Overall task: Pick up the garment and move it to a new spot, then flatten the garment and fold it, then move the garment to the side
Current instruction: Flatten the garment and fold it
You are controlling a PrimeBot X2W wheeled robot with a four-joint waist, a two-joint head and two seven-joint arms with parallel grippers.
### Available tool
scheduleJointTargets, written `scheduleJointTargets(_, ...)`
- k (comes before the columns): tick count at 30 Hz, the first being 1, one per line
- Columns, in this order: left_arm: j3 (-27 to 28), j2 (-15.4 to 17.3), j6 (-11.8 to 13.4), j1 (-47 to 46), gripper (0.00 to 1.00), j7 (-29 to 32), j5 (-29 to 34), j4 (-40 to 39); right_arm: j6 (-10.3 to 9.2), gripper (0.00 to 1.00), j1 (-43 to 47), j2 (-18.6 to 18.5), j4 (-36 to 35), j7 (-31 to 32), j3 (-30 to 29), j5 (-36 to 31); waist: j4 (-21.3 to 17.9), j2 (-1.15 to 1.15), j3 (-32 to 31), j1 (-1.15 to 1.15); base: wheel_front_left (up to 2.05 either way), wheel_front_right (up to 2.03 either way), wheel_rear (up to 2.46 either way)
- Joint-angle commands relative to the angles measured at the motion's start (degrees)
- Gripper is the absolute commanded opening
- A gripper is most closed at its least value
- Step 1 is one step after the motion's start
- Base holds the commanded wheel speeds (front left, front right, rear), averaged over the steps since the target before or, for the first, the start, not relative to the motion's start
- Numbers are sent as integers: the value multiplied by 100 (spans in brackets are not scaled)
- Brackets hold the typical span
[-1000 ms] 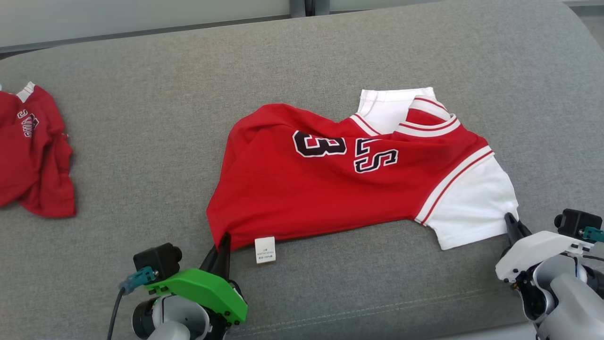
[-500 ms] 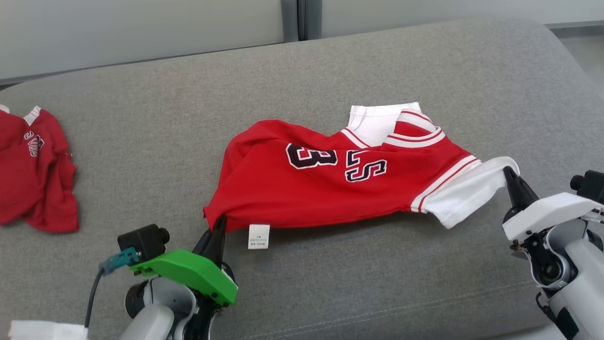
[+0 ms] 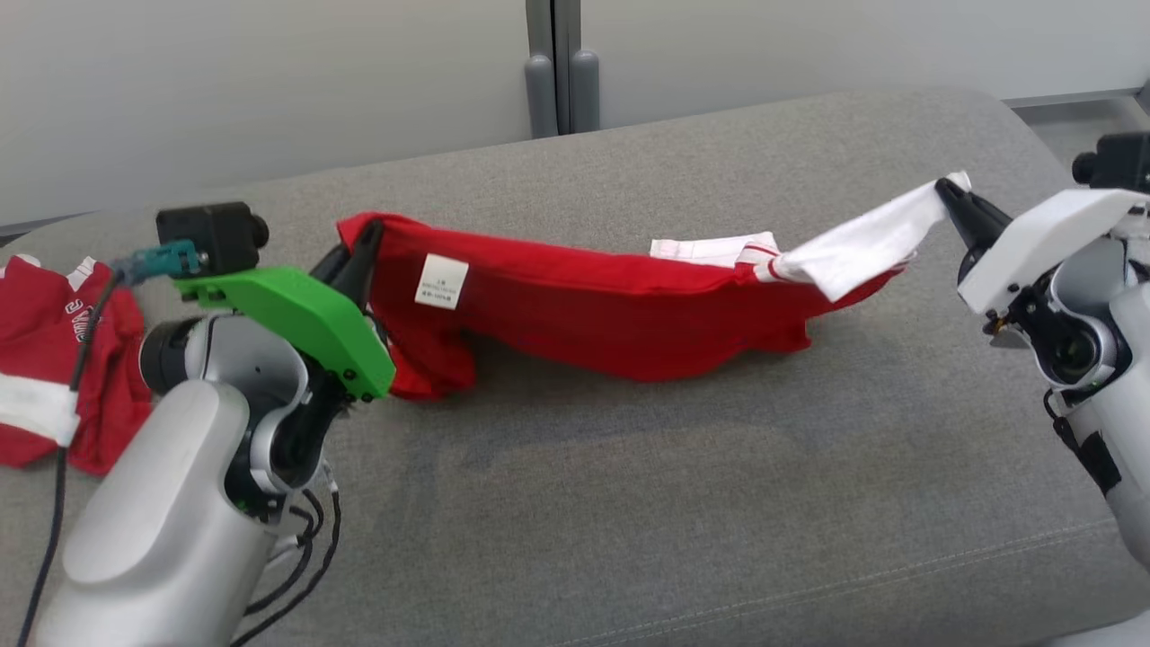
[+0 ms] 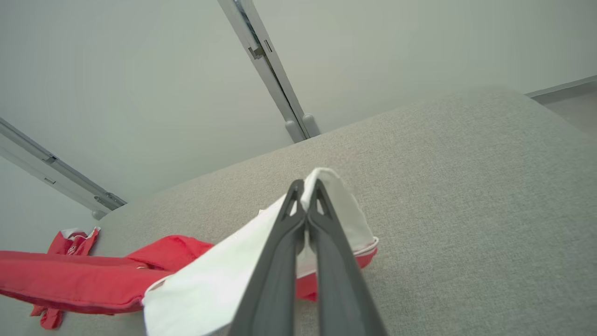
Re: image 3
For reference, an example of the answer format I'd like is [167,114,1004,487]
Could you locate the red Bulls basketball shorts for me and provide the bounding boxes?
[0,254,154,477]

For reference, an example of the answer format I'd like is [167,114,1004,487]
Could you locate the black left cable teal plug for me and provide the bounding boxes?
[16,239,202,647]

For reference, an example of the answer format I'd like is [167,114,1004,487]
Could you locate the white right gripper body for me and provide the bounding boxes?
[955,187,1150,317]

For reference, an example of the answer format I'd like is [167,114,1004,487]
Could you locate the thin black left arm cables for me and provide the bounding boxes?
[229,463,344,647]

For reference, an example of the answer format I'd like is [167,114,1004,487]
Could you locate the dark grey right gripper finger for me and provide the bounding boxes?
[933,177,1013,231]
[951,209,994,254]

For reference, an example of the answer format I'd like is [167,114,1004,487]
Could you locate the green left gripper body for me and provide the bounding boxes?
[173,266,397,402]

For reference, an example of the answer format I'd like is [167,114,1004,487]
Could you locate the red white basketball jersey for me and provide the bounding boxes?
[337,171,973,403]

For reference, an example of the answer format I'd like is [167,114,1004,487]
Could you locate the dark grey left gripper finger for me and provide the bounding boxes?
[308,244,353,290]
[344,221,385,315]

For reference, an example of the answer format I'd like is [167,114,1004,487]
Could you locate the grey partition post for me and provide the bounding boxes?
[524,0,601,138]

